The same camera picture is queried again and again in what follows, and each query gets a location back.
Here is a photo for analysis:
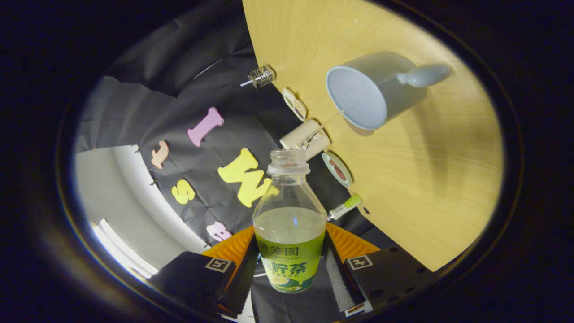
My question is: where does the slim white bottle green label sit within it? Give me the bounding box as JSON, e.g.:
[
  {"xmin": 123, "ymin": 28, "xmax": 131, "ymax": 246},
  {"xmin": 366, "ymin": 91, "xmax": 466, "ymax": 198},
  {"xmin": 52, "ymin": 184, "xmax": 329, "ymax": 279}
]
[{"xmin": 327, "ymin": 194, "xmax": 363, "ymax": 221}]

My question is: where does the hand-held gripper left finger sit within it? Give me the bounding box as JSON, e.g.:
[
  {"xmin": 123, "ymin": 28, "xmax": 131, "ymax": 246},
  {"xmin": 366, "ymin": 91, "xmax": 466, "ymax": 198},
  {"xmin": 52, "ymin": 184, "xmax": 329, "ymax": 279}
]
[{"xmin": 148, "ymin": 226, "xmax": 260, "ymax": 317}]

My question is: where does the large ceiling light panel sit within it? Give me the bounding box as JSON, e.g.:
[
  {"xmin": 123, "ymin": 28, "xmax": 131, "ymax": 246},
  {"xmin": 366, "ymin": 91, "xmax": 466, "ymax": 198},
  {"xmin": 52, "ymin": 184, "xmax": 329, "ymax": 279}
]
[{"xmin": 92, "ymin": 218, "xmax": 160, "ymax": 279}]

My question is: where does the white toaster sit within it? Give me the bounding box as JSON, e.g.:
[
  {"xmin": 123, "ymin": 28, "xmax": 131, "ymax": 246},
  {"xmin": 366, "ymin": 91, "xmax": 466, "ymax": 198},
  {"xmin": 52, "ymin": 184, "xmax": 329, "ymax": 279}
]
[{"xmin": 279, "ymin": 118, "xmax": 331, "ymax": 161}]

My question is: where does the pale green plate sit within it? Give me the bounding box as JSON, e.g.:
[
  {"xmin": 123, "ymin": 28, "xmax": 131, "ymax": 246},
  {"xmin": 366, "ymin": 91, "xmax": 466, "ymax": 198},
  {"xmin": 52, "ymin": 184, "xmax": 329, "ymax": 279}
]
[{"xmin": 322, "ymin": 152, "xmax": 353, "ymax": 188}]

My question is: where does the clear juice bottle green label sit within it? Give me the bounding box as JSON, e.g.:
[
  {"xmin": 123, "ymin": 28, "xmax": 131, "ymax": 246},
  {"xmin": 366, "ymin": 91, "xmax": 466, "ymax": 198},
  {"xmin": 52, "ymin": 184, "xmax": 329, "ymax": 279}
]
[{"xmin": 252, "ymin": 149, "xmax": 328, "ymax": 294}]

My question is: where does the white divided snack tray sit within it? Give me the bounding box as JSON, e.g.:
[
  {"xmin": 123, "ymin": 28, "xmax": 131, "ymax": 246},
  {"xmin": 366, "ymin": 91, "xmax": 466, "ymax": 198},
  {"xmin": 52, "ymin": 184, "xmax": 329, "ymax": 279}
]
[{"xmin": 282, "ymin": 87, "xmax": 308, "ymax": 122}]

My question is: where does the wooden table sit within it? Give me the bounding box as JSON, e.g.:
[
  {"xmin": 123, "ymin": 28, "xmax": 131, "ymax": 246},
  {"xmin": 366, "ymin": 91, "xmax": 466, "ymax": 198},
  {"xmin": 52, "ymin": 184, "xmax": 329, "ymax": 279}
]
[{"xmin": 242, "ymin": 0, "xmax": 505, "ymax": 272}]

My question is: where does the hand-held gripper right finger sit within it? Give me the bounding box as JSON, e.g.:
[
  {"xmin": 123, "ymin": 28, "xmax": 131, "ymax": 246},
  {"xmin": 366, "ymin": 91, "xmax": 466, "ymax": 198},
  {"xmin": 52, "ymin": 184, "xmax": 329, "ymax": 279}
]
[{"xmin": 321, "ymin": 222, "xmax": 442, "ymax": 317}]

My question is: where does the white cup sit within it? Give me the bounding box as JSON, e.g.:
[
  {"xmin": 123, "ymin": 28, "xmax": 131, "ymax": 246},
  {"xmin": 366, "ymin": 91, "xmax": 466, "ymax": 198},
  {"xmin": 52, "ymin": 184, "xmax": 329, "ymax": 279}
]
[{"xmin": 326, "ymin": 51, "xmax": 452, "ymax": 131}]

